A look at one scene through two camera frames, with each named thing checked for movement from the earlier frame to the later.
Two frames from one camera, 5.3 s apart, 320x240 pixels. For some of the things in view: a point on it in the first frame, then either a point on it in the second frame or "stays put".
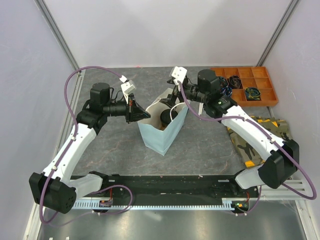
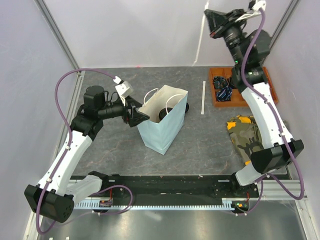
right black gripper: [170, 100] → [215, 19]
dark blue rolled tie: [223, 83] stays put
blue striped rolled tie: [227, 91] stays put
